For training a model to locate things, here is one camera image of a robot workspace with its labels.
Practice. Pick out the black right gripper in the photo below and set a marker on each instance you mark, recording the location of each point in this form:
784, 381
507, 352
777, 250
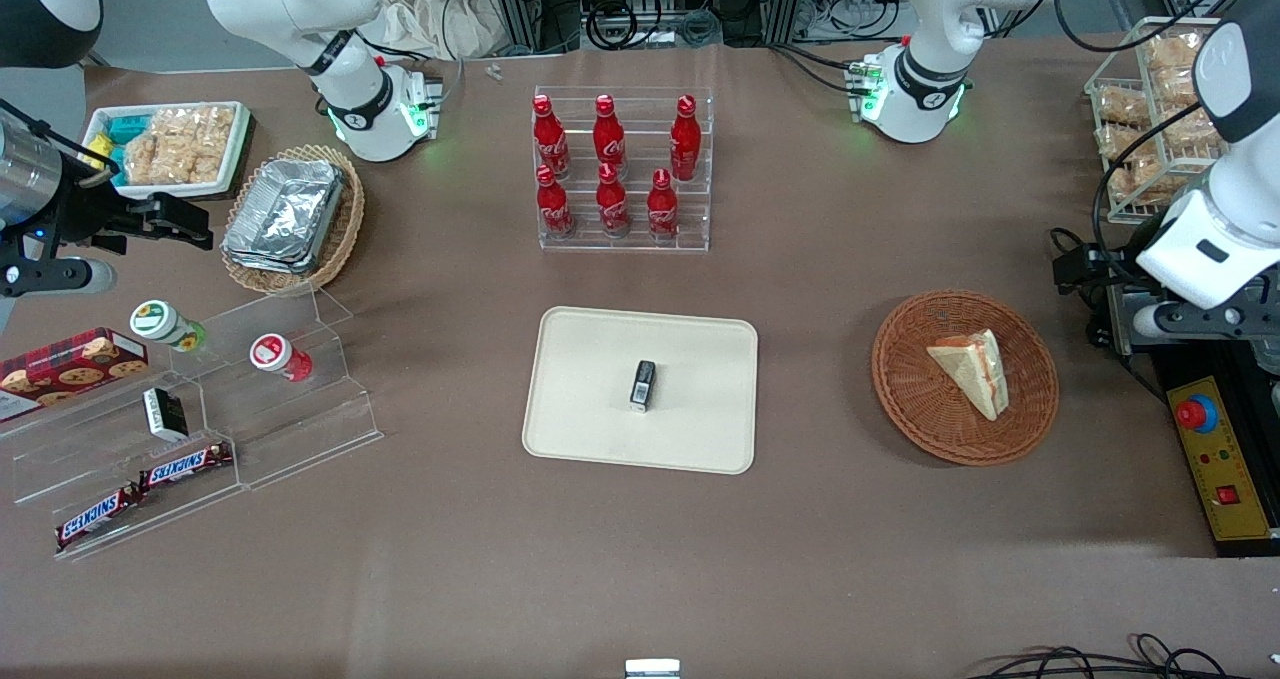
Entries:
88, 215

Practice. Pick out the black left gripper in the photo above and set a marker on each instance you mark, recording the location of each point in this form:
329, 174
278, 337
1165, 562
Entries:
1112, 262

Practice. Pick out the triangular sandwich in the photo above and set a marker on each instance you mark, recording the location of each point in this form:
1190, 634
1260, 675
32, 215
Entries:
975, 369

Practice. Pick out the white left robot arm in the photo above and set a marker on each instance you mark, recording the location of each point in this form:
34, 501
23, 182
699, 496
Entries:
930, 79

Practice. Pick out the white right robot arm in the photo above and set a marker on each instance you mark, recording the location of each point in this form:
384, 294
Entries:
360, 99

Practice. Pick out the white rectangular snack tray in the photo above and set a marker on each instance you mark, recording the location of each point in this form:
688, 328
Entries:
240, 149

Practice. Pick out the light wicker basket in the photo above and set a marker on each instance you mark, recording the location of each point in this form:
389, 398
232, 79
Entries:
345, 229

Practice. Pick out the brown wicker basket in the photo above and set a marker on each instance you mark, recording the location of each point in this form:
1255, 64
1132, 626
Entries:
920, 409

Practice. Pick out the beige plastic tray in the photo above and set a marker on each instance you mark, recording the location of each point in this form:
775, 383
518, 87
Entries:
600, 409

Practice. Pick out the rice cracker bag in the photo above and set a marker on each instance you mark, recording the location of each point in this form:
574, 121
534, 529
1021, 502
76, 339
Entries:
212, 139
155, 159

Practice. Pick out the green-lid cup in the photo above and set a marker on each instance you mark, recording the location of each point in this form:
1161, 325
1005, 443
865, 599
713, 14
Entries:
165, 324

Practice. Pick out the stacked aluminium foil trays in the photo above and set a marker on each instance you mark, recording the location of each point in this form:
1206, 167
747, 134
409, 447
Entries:
285, 214

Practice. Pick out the yellow snack packet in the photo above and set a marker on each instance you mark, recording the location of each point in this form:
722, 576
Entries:
98, 151

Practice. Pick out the fried snack bag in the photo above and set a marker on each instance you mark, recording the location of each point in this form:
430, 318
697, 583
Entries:
1178, 84
1188, 127
1122, 105
1125, 142
1140, 179
1172, 51

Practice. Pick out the teal snack packet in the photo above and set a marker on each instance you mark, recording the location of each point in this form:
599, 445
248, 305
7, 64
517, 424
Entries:
125, 127

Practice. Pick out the red-lid cup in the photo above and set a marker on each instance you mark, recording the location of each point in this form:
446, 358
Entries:
280, 356

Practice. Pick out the red cookie box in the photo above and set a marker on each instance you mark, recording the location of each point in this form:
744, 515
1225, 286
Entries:
70, 369

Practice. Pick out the small black white box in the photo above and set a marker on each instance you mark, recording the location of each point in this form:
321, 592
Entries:
165, 414

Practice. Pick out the clear acrylic step shelf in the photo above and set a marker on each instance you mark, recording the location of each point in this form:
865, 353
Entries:
300, 429

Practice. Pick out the yellow emergency stop box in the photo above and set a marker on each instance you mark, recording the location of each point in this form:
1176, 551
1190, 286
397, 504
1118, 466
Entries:
1225, 459

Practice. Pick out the snickers bar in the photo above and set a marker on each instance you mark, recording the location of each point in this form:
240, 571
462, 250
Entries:
185, 466
98, 517

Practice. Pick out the black appliance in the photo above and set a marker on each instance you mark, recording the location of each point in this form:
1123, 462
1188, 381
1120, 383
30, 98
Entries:
1265, 439

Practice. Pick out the beige cloth bag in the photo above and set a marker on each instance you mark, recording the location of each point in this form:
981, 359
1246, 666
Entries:
430, 14

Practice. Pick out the red cola bottle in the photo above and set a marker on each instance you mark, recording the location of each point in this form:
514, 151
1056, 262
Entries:
661, 209
685, 139
612, 204
549, 139
608, 139
553, 207

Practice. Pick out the clear acrylic bottle rack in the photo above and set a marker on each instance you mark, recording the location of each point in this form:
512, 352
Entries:
690, 219

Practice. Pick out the small white-topped device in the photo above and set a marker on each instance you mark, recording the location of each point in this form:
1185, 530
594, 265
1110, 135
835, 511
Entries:
652, 669

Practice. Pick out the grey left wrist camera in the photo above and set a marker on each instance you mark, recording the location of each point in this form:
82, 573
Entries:
1170, 321

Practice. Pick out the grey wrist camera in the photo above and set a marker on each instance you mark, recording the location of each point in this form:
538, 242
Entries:
1170, 321
80, 277

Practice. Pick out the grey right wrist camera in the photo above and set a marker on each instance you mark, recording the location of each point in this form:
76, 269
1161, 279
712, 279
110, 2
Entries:
80, 277

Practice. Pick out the small metal bracket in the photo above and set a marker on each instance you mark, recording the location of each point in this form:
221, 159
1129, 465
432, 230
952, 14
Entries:
493, 71

